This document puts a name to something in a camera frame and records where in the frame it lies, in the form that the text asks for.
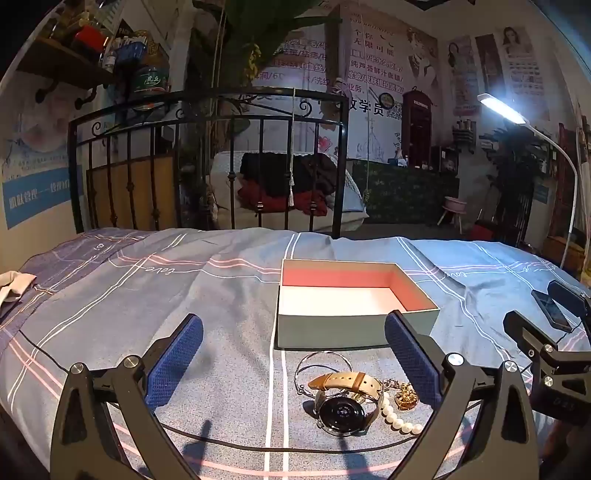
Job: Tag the large wall poster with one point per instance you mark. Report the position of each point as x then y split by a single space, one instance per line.
369 55

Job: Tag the red phone booth cabinet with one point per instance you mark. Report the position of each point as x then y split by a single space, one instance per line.
418 129

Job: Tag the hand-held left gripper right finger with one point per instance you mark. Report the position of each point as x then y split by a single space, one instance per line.
411 364

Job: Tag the white floor lamp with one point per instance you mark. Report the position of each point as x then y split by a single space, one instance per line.
501 108

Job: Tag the pink stool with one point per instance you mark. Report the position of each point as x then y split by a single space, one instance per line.
452 205

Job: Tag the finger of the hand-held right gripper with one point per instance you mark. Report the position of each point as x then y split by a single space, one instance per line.
524 327
568 295

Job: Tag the black smartphone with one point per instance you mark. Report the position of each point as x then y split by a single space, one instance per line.
551 309

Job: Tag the dark clothes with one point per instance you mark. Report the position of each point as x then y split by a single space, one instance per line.
277 170

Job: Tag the black iron bed frame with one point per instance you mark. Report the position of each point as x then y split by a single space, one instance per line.
342 184

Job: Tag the wooden wall shelf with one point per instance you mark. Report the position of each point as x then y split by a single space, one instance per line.
60 62

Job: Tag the red cloth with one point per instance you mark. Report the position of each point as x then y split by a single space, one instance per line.
277 201

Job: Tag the white tassel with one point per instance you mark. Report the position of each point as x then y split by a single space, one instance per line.
291 196

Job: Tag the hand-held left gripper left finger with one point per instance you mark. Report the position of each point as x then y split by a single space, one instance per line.
175 360

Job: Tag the green box with pink lining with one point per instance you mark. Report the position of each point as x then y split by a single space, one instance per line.
332 330

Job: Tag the silver bangle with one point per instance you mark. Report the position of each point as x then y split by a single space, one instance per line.
323 352

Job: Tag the portrait wall poster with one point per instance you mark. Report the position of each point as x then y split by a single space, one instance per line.
521 69

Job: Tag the beige cloth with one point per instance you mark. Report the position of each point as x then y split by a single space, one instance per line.
16 284

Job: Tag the gold brooch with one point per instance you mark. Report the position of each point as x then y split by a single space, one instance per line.
407 400

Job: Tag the blue and white wall poster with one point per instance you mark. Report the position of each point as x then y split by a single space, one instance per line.
37 198

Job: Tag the yellow wooden board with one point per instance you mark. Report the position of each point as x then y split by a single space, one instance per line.
147 194

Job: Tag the green patterned counter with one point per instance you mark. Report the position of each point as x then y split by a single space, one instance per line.
406 194

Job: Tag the red box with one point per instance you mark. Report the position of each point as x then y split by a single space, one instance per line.
87 37

